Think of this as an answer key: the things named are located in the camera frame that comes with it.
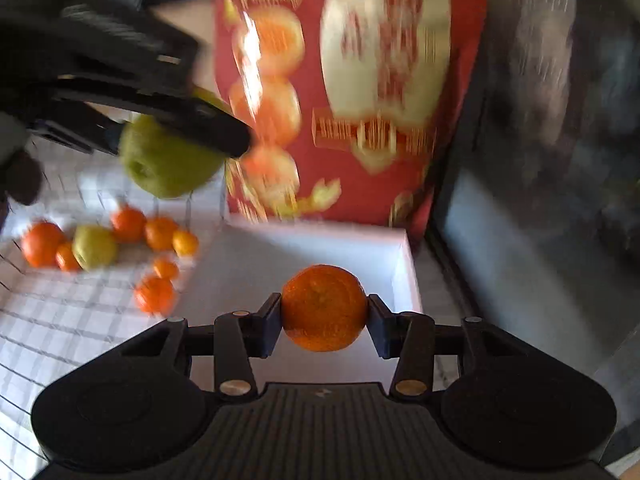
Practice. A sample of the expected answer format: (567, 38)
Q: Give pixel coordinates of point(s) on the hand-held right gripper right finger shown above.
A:
(377, 327)

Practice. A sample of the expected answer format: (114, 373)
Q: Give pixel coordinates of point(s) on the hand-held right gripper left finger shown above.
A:
(272, 327)

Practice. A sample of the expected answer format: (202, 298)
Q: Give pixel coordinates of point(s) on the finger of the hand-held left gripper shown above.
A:
(75, 135)
(215, 132)

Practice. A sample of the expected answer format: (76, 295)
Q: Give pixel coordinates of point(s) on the whole orange fruit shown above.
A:
(325, 307)

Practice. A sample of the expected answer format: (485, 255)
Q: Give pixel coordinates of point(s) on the green apple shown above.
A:
(165, 167)
(94, 246)

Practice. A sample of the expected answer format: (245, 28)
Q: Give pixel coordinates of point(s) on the cardboard box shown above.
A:
(300, 245)

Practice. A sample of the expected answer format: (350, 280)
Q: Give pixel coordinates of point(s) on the red printed box lid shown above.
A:
(350, 110)

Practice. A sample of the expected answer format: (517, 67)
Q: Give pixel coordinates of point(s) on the person's left hand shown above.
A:
(20, 180)

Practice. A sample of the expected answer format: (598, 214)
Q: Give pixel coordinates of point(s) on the cluster of oranges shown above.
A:
(42, 250)

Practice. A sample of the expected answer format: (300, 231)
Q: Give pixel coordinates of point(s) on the black monitor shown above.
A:
(525, 240)

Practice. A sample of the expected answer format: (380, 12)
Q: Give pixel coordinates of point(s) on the white checked cloth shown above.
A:
(60, 340)

